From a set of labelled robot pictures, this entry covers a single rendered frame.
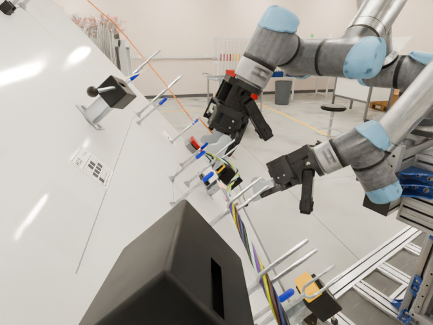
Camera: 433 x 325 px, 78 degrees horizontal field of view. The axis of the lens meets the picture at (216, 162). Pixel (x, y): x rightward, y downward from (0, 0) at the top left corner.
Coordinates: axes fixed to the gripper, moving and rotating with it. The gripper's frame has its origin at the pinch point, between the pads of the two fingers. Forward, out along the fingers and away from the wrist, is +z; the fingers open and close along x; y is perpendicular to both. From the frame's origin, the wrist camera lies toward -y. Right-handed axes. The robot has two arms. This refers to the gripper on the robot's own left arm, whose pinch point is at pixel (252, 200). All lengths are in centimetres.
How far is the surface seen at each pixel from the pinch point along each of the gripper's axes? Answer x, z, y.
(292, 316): 19.9, -5.0, -22.5
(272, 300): 50, -17, -7
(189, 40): -622, 204, 502
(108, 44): -11, 33, 82
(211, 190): 10.1, 5.3, 6.5
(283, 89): -658, 36, 231
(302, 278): 21.4, -10.4, -16.1
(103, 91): 44.3, -3.3, 21.9
